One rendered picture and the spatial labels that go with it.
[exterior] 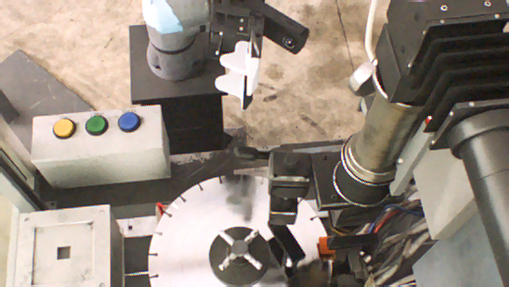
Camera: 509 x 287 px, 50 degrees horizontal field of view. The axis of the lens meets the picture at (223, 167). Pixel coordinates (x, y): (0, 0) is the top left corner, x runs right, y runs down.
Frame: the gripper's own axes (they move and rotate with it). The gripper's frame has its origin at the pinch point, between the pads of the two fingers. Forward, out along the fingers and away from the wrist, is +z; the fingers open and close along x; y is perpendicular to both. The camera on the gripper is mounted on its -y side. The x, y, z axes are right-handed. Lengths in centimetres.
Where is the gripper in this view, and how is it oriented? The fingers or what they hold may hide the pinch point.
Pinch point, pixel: (251, 95)
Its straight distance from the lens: 82.5
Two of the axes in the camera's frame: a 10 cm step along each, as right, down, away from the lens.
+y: -9.9, -1.1, -1.0
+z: -0.6, 8.9, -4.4
